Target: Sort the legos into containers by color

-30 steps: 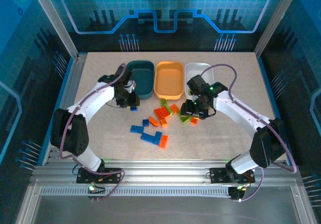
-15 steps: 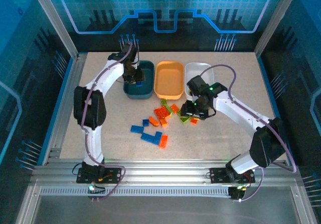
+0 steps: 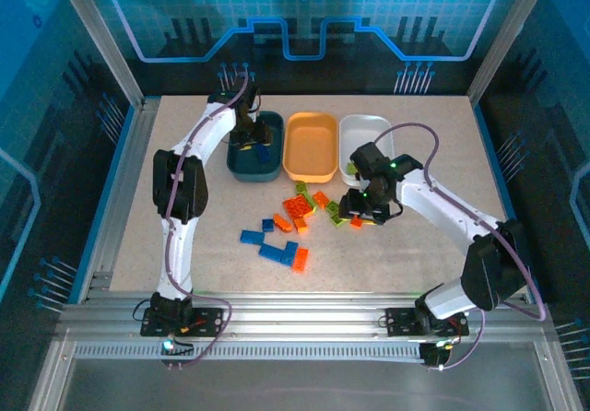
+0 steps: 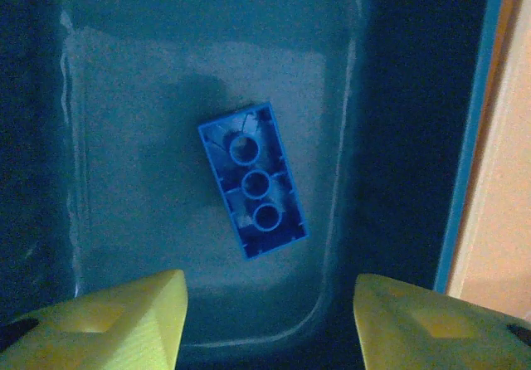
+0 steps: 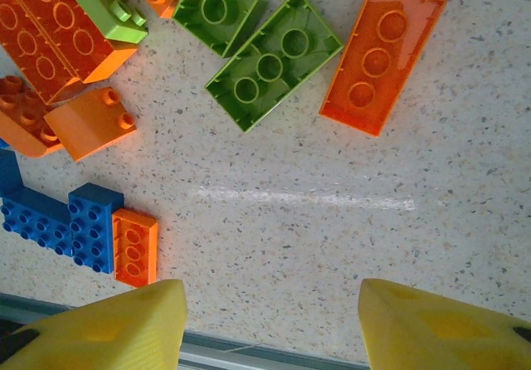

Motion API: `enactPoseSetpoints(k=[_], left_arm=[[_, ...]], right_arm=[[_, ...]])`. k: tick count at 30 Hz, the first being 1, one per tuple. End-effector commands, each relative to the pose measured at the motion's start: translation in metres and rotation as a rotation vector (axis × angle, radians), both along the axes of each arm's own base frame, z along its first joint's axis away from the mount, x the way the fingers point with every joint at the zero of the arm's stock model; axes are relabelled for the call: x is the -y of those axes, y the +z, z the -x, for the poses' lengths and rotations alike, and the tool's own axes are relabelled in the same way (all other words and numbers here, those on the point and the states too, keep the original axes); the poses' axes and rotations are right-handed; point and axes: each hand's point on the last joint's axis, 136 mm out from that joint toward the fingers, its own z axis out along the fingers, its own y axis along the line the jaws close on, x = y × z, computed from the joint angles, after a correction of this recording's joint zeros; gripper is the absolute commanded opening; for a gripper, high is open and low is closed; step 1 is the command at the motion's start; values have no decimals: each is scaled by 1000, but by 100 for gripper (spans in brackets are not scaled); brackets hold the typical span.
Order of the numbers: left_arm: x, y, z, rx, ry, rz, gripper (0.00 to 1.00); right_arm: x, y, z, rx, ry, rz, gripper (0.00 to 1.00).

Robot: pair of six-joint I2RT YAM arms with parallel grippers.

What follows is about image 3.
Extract large orange lego plate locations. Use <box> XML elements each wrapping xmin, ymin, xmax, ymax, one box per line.
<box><xmin>281</xmin><ymin>194</ymin><xmax>317</xmax><ymax>218</ymax></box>

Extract long blue lego brick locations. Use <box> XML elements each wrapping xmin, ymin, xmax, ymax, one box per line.
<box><xmin>257</xmin><ymin>243</ymin><xmax>286</xmax><ymax>264</ymax></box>

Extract dark teal plastic container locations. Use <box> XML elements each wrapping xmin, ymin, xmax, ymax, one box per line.
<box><xmin>225</xmin><ymin>110</ymin><xmax>286</xmax><ymax>183</ymax></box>

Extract orange plastic container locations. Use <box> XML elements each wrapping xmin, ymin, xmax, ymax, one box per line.
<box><xmin>281</xmin><ymin>112</ymin><xmax>339</xmax><ymax>184</ymax></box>

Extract white plastic container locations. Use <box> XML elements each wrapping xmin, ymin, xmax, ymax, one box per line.
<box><xmin>338</xmin><ymin>114</ymin><xmax>395</xmax><ymax>185</ymax></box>

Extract grey metal front panel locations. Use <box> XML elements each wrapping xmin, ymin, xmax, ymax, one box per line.
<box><xmin>27</xmin><ymin>339</ymin><xmax>584</xmax><ymax>411</ymax></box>

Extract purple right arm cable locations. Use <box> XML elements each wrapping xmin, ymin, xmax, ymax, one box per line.
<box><xmin>373</xmin><ymin>123</ymin><xmax>552</xmax><ymax>371</ymax></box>

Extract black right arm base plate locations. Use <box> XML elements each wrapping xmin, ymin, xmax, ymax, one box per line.
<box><xmin>384</xmin><ymin>307</ymin><xmax>470</xmax><ymax>338</ymax></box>

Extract aluminium front frame rail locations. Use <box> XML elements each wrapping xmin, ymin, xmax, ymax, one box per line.
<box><xmin>57</xmin><ymin>290</ymin><xmax>552</xmax><ymax>338</ymax></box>

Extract aluminium side frame rail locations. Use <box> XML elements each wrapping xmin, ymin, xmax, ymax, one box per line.
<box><xmin>77</xmin><ymin>97</ymin><xmax>161</xmax><ymax>304</ymax></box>

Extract slotted grey cable duct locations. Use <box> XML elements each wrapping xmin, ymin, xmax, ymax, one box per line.
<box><xmin>73</xmin><ymin>344</ymin><xmax>425</xmax><ymax>362</ymax></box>

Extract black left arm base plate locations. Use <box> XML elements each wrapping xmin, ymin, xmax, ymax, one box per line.
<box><xmin>140</xmin><ymin>307</ymin><xmax>227</xmax><ymax>338</ymax></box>

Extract left aluminium frame post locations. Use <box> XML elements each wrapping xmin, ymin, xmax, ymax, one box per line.
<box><xmin>50</xmin><ymin>0</ymin><xmax>148</xmax><ymax>108</ymax></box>

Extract aluminium frame post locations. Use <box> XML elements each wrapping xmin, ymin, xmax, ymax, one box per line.
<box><xmin>50</xmin><ymin>0</ymin><xmax>148</xmax><ymax>108</ymax></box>
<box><xmin>465</xmin><ymin>0</ymin><xmax>545</xmax><ymax>104</ymax></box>

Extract right aluminium frame post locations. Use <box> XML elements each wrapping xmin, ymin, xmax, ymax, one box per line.
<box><xmin>465</xmin><ymin>0</ymin><xmax>545</xmax><ymax>104</ymax></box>

